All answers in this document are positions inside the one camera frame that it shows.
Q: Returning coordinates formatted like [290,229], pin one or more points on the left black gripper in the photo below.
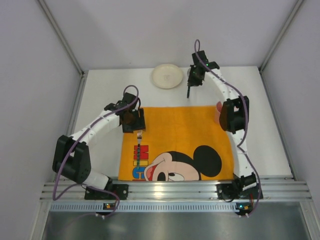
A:
[136,124]

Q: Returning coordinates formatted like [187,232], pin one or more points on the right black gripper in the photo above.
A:
[191,82]

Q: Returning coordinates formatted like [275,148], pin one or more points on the fork with teal handle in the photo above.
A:
[139,141]

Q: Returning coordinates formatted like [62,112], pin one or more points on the spoon with teal handle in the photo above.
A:
[188,83]

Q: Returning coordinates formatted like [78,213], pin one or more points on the cream round plate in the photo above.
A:
[167,76]

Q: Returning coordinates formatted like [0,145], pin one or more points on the pink plastic cup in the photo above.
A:
[217,112]

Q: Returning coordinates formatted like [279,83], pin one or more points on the orange Mickey Mouse placemat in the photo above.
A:
[178,144]

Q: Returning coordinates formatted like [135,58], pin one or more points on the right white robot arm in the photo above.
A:
[233,118]

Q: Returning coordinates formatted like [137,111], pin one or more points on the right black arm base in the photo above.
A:
[229,192]

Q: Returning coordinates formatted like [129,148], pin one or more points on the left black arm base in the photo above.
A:
[112,191]

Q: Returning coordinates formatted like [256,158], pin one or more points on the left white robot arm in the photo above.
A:
[72,153]

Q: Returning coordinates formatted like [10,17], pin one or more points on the perforated grey cable duct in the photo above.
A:
[148,207]

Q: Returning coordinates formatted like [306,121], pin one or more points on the aluminium mounting rail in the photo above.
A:
[274,189]

